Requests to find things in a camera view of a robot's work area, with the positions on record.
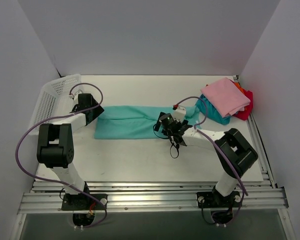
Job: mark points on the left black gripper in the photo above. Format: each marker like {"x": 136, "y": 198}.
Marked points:
{"x": 95, "y": 114}

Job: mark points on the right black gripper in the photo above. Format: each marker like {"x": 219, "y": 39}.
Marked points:
{"x": 159, "y": 122}

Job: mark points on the teal green t-shirt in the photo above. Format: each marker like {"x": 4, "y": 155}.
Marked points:
{"x": 128, "y": 122}

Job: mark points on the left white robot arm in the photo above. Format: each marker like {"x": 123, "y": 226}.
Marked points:
{"x": 55, "y": 147}

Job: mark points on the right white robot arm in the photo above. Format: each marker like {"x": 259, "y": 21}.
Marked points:
{"x": 234, "y": 152}

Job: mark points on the white plastic basket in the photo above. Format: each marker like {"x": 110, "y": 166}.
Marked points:
{"x": 53, "y": 98}

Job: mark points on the blue folded t-shirt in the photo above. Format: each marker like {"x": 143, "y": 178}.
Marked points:
{"x": 207, "y": 109}

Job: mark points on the pink folded t-shirt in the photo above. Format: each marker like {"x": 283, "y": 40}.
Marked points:
{"x": 226, "y": 97}

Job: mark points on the red folded t-shirt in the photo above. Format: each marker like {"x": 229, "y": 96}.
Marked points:
{"x": 244, "y": 115}

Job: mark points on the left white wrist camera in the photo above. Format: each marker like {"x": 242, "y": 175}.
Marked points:
{"x": 74, "y": 96}

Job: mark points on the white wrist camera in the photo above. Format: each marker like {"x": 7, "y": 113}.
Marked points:
{"x": 74, "y": 96}
{"x": 179, "y": 113}

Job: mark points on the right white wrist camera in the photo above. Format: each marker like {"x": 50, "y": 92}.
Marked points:
{"x": 179, "y": 113}

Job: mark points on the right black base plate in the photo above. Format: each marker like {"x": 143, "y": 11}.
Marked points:
{"x": 210, "y": 200}

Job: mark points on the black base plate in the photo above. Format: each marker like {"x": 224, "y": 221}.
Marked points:
{"x": 79, "y": 202}
{"x": 210, "y": 200}

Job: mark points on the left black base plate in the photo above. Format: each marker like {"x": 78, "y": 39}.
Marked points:
{"x": 79, "y": 202}

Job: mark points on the aluminium rail frame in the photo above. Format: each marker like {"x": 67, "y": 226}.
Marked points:
{"x": 140, "y": 175}

